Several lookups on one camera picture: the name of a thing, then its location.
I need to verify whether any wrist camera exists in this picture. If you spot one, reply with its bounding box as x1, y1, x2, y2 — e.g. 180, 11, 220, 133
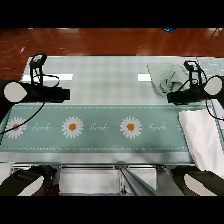
183, 60, 203, 88
29, 52, 49, 86

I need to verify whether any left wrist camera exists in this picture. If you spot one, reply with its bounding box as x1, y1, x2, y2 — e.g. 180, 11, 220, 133
29, 52, 49, 86

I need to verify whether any black cable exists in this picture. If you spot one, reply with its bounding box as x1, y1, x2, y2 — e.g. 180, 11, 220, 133
204, 97, 224, 121
0, 99, 47, 136

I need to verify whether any silver frame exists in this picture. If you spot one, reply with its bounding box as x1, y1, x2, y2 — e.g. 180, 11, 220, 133
0, 161, 224, 197

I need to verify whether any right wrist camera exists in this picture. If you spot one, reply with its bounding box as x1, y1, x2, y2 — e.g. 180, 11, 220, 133
183, 60, 203, 88

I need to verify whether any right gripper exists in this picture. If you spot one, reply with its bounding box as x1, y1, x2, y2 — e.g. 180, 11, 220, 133
166, 88, 202, 106

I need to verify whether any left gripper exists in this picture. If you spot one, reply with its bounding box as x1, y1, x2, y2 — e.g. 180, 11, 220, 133
42, 86, 71, 104

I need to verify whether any pale green garment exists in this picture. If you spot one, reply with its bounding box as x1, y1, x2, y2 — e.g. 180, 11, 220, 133
147, 62, 192, 98

